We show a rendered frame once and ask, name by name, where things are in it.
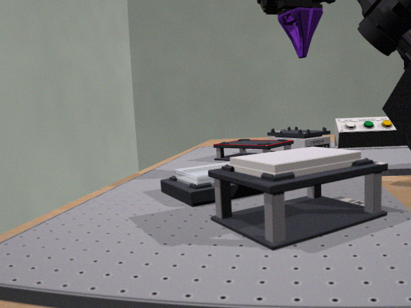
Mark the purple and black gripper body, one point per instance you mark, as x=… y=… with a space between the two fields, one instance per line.
x=288 y=5

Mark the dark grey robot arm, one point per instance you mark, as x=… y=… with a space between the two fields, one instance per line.
x=386 y=25

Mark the operator button panel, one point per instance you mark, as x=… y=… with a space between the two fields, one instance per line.
x=366 y=133

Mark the white rectangular plate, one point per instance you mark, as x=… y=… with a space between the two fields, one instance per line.
x=301 y=161

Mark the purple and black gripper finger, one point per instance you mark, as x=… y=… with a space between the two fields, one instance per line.
x=301 y=16
x=314 y=18

